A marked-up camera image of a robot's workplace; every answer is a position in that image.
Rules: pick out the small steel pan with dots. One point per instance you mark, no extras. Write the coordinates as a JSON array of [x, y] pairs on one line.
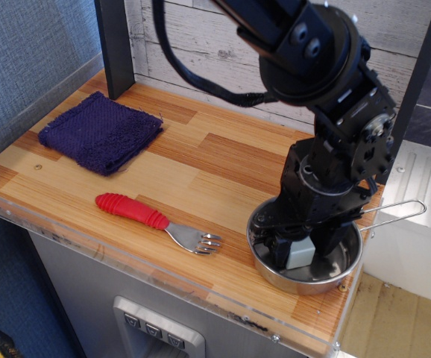
[[323, 274]]

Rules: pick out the black left post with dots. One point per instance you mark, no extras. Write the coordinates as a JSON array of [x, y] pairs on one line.
[[115, 46]]

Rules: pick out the grey square block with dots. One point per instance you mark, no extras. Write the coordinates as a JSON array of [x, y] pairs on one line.
[[301, 254]]

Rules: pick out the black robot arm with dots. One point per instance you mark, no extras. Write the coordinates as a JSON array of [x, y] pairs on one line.
[[312, 56]]

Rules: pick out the purple folded cloth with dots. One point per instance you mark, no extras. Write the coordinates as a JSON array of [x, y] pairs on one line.
[[100, 134]]

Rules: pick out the red handled metal fork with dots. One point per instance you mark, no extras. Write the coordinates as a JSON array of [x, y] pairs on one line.
[[188, 238]]

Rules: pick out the black right post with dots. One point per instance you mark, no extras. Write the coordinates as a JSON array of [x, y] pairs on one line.
[[400, 35]]

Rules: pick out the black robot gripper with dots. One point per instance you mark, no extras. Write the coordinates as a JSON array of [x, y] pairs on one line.
[[306, 207]]

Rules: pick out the black post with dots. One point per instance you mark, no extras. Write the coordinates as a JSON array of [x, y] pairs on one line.
[[115, 46], [400, 35]]

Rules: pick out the silver button panel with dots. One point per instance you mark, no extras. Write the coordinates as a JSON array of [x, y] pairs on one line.
[[146, 333]]

